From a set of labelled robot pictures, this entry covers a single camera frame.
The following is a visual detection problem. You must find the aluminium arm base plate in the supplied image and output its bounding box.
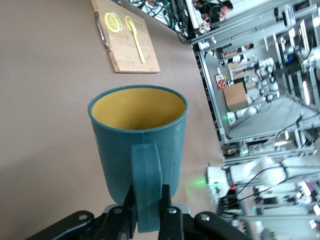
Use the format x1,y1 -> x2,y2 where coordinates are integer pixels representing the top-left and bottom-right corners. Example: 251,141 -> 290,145
208,182 -> 227,209

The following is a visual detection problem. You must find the person in dark clothing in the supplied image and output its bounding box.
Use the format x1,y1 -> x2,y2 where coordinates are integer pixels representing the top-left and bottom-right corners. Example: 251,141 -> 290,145
209,0 -> 235,22

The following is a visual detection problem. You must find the teal cup yellow inside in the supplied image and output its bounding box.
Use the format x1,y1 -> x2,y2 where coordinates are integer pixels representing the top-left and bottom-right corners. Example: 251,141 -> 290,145
87,84 -> 189,233

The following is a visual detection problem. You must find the aluminium frame cage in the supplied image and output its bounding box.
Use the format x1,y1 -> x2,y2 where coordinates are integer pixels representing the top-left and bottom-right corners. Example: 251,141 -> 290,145
192,0 -> 320,240

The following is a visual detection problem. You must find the yellow plastic fork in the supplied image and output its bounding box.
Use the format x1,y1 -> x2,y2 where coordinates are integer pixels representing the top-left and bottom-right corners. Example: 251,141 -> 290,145
128,23 -> 146,65

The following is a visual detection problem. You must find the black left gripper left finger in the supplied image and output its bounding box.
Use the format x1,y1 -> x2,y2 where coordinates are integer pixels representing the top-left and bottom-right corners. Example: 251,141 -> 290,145
24,184 -> 137,240

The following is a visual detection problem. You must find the wooden cutting board metal handle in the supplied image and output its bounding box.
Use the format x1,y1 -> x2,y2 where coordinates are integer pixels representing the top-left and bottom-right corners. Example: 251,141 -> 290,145
90,0 -> 161,74

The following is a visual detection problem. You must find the brown table cover sheet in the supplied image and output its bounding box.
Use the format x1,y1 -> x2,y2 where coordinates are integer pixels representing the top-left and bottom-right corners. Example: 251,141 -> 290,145
0,0 -> 226,240

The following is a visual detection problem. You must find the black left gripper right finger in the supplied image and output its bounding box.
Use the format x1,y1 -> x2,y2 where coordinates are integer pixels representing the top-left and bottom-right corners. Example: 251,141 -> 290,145
158,184 -> 251,240

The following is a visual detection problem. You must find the cardboard box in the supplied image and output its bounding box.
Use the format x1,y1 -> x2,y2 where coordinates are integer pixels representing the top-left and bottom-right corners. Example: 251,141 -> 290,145
222,81 -> 249,112

